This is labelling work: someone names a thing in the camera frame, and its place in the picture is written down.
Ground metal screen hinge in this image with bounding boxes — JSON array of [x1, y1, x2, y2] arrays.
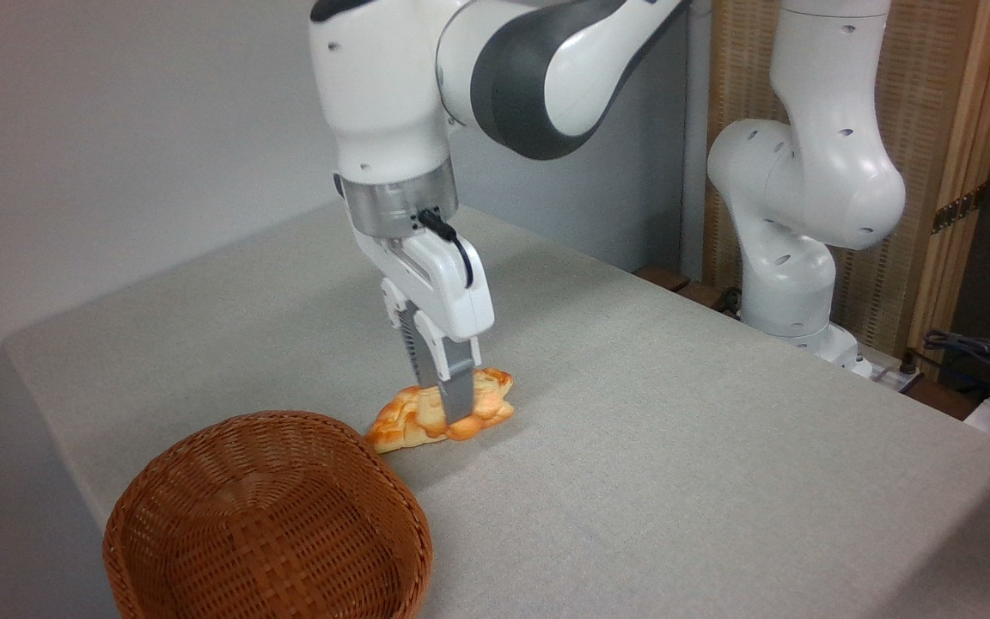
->
[[932, 183, 988, 235]]

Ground long braided bread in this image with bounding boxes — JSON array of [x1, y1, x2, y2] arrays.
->
[[365, 368, 514, 455]]

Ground round pale bread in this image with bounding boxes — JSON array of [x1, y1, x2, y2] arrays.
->
[[442, 377, 516, 443]]

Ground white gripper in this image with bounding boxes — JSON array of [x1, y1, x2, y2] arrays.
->
[[353, 228, 496, 425]]

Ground bamboo folding screen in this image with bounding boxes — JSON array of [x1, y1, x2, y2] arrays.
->
[[705, 0, 990, 366]]

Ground brown woven wicker basket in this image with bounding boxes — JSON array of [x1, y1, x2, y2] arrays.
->
[[102, 410, 434, 619]]

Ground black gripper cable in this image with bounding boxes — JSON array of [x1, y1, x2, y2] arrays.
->
[[418, 209, 476, 290]]

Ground black cable bundle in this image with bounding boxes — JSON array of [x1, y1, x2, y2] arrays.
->
[[923, 330, 990, 405]]

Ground grey tablecloth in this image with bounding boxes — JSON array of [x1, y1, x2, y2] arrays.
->
[[1, 205, 990, 619]]

